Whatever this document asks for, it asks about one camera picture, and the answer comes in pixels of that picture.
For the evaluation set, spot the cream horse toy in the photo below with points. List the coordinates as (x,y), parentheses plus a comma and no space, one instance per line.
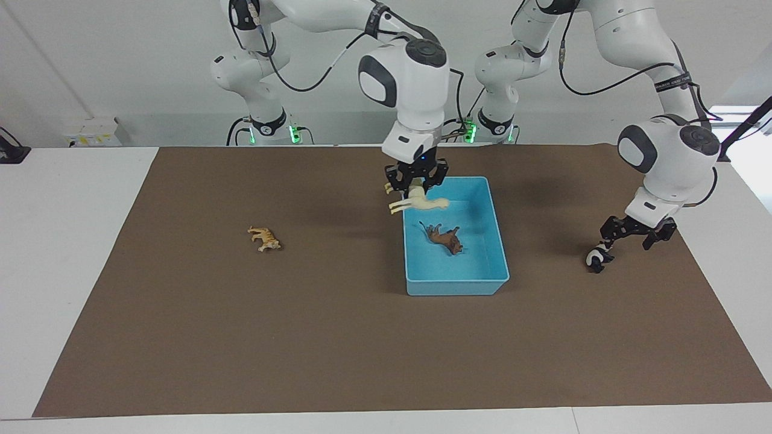
(422,202)

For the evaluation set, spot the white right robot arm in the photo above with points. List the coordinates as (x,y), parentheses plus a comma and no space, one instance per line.
(404,78)

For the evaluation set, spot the brown lion toy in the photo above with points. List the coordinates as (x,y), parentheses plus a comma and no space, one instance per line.
(447,240)

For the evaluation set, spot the brown table mat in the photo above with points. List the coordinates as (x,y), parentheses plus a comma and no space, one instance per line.
(241,337)

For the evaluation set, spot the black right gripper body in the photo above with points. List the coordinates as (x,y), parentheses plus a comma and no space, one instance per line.
(416,170)

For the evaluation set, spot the black white panda toy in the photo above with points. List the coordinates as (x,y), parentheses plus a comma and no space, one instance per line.
(596,260)

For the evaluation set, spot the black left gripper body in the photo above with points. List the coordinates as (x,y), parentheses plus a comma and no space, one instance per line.
(639,226)

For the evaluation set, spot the white power strip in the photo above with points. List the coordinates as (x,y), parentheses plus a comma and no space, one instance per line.
(90,134)

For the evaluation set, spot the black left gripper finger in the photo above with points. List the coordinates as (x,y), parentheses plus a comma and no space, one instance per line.
(607,243)
(652,241)

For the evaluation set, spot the black table mount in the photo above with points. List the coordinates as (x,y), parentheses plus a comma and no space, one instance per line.
(11,152)

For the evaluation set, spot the blue plastic storage box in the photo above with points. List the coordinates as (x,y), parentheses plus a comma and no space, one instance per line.
(470,265)

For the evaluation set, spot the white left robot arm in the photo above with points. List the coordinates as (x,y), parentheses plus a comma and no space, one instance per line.
(669,150)

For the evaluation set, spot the black clamp stand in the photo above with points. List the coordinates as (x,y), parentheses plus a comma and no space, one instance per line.
(745,126)

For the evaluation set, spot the orange tiger toy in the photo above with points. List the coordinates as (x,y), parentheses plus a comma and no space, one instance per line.
(265,239)

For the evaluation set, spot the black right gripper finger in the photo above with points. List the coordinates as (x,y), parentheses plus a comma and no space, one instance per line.
(432,187)
(399,185)

